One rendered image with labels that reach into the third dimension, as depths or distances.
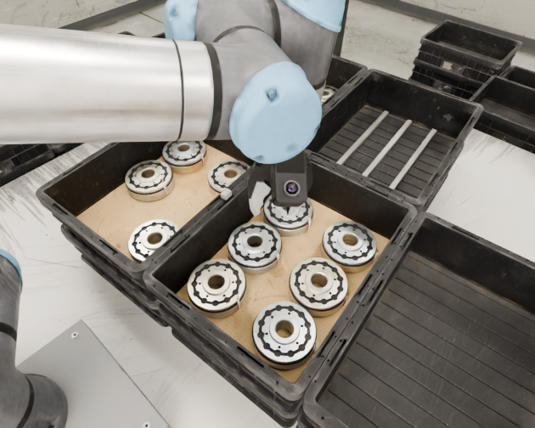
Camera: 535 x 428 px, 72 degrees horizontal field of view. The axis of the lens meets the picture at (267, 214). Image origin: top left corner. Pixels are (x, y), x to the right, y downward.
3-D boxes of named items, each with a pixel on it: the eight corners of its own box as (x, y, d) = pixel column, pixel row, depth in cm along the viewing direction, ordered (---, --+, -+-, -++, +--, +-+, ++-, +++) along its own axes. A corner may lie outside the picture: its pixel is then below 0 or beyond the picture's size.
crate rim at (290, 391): (295, 407, 48) (297, 402, 46) (141, 284, 59) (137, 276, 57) (416, 216, 68) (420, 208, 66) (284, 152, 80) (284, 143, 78)
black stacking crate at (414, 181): (402, 245, 76) (419, 209, 67) (284, 183, 87) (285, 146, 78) (464, 145, 96) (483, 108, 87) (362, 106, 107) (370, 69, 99)
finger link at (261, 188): (253, 195, 68) (271, 158, 61) (257, 220, 64) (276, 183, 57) (237, 193, 67) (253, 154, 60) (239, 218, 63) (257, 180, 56)
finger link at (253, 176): (266, 194, 62) (285, 155, 56) (267, 202, 61) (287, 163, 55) (239, 190, 60) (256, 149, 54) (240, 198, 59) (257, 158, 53)
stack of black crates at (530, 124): (532, 189, 178) (596, 109, 143) (510, 226, 163) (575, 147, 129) (453, 153, 195) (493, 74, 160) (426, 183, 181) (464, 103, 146)
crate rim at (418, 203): (416, 216, 68) (420, 208, 66) (284, 152, 80) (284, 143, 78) (481, 114, 89) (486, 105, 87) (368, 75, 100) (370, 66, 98)
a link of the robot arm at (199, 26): (180, 25, 30) (300, 21, 34) (158, -18, 37) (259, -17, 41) (185, 109, 36) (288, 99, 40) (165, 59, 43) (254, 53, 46)
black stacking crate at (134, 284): (154, 308, 67) (137, 277, 58) (59, 231, 78) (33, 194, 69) (281, 183, 87) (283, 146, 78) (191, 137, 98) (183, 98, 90)
